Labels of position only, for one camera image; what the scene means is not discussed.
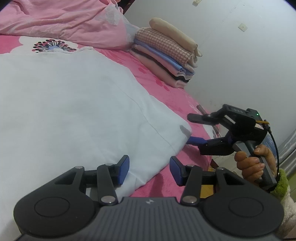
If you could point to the stack of folded clothes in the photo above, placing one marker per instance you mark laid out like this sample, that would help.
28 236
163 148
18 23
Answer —
166 53

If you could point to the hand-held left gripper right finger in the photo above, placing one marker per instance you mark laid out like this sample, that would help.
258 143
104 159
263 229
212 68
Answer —
175 170

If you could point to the brown wooden headboard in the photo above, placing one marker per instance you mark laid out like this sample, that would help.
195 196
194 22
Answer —
126 5

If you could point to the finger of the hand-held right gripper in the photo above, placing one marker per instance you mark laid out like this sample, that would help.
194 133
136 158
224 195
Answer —
215 146
201 118

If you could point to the person's right forearm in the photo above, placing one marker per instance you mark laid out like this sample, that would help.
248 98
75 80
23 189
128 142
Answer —
286 204

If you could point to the white ribbed container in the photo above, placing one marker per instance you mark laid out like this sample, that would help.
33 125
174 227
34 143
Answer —
288 150

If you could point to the pink patchwork quilt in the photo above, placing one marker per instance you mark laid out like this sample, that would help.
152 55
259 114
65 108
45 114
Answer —
69 20

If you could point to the white wall socket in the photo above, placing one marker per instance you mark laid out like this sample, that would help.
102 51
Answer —
243 27

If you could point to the pink floral blanket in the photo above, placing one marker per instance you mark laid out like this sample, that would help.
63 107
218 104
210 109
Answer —
168 97

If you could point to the white shirt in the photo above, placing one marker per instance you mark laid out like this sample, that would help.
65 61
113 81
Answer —
81 111

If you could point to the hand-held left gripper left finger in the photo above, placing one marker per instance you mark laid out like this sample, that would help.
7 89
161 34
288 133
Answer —
123 170

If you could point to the person's right hand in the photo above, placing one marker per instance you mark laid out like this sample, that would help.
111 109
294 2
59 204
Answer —
249 166

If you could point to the blue plastic bag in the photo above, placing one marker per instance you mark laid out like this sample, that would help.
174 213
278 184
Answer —
269 141

